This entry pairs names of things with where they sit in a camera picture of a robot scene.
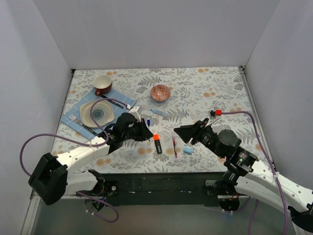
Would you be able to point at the light blue pen cap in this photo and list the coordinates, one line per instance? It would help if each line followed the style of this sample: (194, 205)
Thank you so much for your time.
(188, 151)

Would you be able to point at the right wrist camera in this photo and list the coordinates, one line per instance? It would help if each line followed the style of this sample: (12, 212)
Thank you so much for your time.
(214, 115)

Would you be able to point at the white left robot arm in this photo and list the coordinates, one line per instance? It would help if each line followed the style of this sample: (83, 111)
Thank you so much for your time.
(54, 176)

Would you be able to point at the floral tablecloth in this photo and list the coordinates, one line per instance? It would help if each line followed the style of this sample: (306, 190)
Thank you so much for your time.
(193, 92)

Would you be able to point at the black handled knife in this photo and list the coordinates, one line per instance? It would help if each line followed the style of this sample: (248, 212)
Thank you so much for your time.
(112, 102)

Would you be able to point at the orange patterned bowl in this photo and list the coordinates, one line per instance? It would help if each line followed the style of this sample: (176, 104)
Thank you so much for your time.
(160, 93)

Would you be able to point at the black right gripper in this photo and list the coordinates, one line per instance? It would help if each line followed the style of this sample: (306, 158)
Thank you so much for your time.
(196, 133)

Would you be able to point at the orange pen cap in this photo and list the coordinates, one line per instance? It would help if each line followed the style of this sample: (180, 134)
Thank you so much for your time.
(156, 137)

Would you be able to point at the red brown ceramic mug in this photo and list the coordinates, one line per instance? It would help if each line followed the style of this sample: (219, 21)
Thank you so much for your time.
(103, 84)

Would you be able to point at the light blue marker pen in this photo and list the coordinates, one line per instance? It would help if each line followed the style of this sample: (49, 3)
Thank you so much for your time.
(160, 113)

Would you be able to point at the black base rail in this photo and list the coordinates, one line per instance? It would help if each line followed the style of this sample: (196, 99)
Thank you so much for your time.
(165, 189)

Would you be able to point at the silver fork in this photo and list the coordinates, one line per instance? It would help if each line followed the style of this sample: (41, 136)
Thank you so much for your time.
(76, 120)

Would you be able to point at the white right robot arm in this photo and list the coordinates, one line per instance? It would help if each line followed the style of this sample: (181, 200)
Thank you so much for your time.
(247, 174)

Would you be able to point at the beige blue ringed plate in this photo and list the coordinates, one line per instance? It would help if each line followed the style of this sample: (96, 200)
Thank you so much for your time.
(102, 113)

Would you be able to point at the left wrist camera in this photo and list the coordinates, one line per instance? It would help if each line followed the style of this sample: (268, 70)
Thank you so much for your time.
(135, 111)

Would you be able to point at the blue checked cloth napkin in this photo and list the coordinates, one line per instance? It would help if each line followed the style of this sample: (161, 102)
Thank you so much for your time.
(79, 119)

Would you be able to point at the pink pen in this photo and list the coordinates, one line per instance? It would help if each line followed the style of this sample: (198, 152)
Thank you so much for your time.
(174, 145)

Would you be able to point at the black orange marker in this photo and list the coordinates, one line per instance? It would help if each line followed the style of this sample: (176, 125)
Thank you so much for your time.
(158, 146)

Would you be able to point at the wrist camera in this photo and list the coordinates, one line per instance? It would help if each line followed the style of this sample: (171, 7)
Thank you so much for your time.
(214, 115)
(135, 111)

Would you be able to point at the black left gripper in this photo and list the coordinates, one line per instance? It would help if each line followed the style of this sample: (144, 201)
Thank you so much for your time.
(137, 129)

